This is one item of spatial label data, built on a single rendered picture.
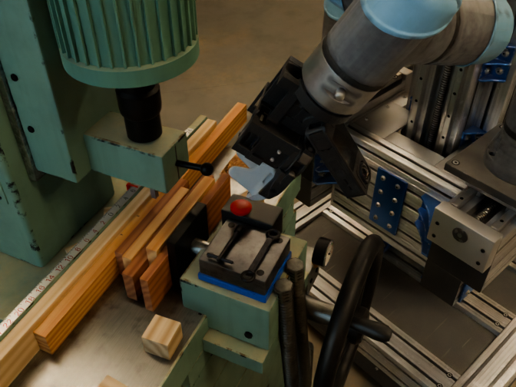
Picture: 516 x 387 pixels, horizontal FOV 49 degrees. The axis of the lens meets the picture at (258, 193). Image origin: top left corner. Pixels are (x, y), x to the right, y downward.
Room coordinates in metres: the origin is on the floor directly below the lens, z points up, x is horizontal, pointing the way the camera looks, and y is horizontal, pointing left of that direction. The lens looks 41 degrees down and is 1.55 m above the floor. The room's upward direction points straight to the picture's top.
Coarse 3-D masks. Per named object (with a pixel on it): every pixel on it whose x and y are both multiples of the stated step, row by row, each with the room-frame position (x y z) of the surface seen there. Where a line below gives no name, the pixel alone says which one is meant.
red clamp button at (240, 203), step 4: (236, 200) 0.58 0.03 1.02; (240, 200) 0.58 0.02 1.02; (244, 200) 0.58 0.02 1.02; (232, 204) 0.57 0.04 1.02; (236, 204) 0.57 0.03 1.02; (240, 204) 0.57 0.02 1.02; (244, 204) 0.57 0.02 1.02; (248, 204) 0.57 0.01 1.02; (232, 208) 0.57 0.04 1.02; (236, 208) 0.57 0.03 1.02; (240, 208) 0.57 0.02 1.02; (244, 208) 0.57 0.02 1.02; (248, 208) 0.57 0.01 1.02; (232, 212) 0.56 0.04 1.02; (236, 212) 0.56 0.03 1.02; (240, 212) 0.56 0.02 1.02; (244, 212) 0.56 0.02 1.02; (248, 212) 0.56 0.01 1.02
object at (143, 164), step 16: (112, 112) 0.73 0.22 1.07; (96, 128) 0.69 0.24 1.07; (112, 128) 0.69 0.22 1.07; (96, 144) 0.67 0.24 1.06; (112, 144) 0.66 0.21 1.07; (128, 144) 0.65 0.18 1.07; (144, 144) 0.65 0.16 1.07; (160, 144) 0.65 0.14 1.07; (176, 144) 0.66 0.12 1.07; (96, 160) 0.67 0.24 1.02; (112, 160) 0.66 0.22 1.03; (128, 160) 0.65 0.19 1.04; (144, 160) 0.63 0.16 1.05; (160, 160) 0.62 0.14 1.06; (176, 160) 0.65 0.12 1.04; (112, 176) 0.66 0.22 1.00; (128, 176) 0.65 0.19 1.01; (144, 176) 0.64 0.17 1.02; (160, 176) 0.62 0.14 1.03; (176, 176) 0.65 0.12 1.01
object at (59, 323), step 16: (240, 112) 0.94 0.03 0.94; (224, 128) 0.88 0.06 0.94; (208, 144) 0.83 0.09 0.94; (224, 144) 0.87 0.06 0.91; (192, 160) 0.78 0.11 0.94; (208, 160) 0.81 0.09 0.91; (192, 176) 0.76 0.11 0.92; (160, 192) 0.70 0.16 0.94; (144, 208) 0.66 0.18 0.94; (112, 256) 0.55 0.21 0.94; (96, 272) 0.53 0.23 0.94; (112, 272) 0.54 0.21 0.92; (80, 288) 0.50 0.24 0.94; (96, 288) 0.51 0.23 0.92; (64, 304) 0.47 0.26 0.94; (80, 304) 0.48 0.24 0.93; (48, 320) 0.44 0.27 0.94; (64, 320) 0.45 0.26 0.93; (80, 320) 0.47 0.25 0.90; (48, 336) 0.42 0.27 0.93; (64, 336) 0.44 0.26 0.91; (48, 352) 0.42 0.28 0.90
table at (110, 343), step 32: (224, 160) 0.83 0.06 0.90; (288, 192) 0.76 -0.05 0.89; (96, 320) 0.47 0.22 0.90; (128, 320) 0.47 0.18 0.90; (192, 320) 0.47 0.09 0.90; (64, 352) 0.42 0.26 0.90; (96, 352) 0.42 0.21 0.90; (128, 352) 0.42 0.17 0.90; (192, 352) 0.44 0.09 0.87; (224, 352) 0.45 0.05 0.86; (256, 352) 0.44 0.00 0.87; (32, 384) 0.37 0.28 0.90; (64, 384) 0.37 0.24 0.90; (96, 384) 0.37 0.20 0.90; (128, 384) 0.37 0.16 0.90; (160, 384) 0.37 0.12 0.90
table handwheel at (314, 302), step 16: (368, 240) 0.58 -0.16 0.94; (368, 256) 0.54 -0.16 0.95; (352, 272) 0.51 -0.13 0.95; (368, 272) 0.52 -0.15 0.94; (352, 288) 0.49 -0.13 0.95; (368, 288) 0.63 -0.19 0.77; (320, 304) 0.55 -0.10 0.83; (336, 304) 0.48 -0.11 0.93; (352, 304) 0.47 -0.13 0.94; (368, 304) 0.62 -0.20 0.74; (320, 320) 0.53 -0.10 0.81; (336, 320) 0.45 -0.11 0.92; (336, 336) 0.44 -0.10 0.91; (352, 336) 0.50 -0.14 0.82; (320, 352) 0.43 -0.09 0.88; (336, 352) 0.43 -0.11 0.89; (352, 352) 0.55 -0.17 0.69; (320, 368) 0.42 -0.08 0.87; (336, 368) 0.42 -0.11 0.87; (320, 384) 0.41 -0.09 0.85; (336, 384) 0.49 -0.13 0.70
